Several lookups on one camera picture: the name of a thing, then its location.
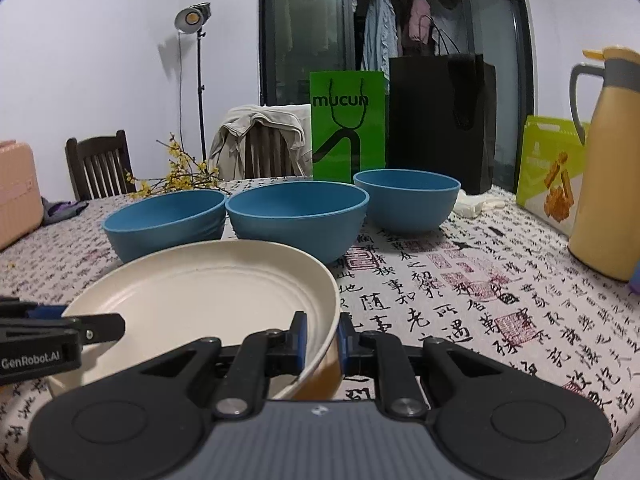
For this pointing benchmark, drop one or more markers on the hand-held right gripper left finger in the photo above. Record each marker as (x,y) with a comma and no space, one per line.
(299,340)

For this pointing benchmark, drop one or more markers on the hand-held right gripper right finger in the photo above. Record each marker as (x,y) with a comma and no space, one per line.
(342,340)

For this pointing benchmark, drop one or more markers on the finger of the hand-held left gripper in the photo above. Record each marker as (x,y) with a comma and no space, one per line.
(47,311)
(100,327)

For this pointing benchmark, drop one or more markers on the cream plate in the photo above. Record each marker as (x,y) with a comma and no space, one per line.
(200,290)

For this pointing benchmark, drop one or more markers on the blue bowl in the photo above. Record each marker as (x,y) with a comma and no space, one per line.
(405,205)
(300,230)
(165,230)

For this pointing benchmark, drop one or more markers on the grey purple cloth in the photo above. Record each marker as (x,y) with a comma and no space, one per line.
(65,210)

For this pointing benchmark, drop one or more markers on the pink suitcase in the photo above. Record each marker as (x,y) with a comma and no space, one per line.
(17,195)

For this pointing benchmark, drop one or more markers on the calligraphy printed tablecloth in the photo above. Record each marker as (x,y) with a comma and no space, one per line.
(450,285)

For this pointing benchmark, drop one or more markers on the dark wooden chair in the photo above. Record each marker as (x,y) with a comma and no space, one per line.
(270,155)
(100,165)

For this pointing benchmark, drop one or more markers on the yellow flower branch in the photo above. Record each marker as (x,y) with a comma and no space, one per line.
(185,177)

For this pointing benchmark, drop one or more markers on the green paper bag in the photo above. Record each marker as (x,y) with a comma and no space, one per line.
(375,140)

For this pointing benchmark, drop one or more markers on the beige jacket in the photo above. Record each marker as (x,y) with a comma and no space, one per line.
(230,130)

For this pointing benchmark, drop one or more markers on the black paper bag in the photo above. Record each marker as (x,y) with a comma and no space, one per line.
(430,125)

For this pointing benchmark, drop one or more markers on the light green gift box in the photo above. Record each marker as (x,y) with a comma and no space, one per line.
(535,170)

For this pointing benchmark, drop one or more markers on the purple object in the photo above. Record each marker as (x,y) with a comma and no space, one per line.
(635,280)

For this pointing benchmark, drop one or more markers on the dark sliding glass door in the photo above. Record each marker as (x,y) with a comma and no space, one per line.
(300,35)

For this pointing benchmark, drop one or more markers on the yellow thermos jug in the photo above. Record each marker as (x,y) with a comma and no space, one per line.
(610,185)

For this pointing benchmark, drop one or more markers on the hanging blue shirt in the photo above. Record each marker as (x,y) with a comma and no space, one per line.
(377,25)

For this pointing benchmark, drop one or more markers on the studio floor lamp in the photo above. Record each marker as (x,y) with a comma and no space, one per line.
(190,19)

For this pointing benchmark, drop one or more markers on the hanging white garment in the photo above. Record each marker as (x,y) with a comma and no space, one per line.
(450,25)

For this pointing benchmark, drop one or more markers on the hanging pink garment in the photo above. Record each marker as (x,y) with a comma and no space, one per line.
(419,15)

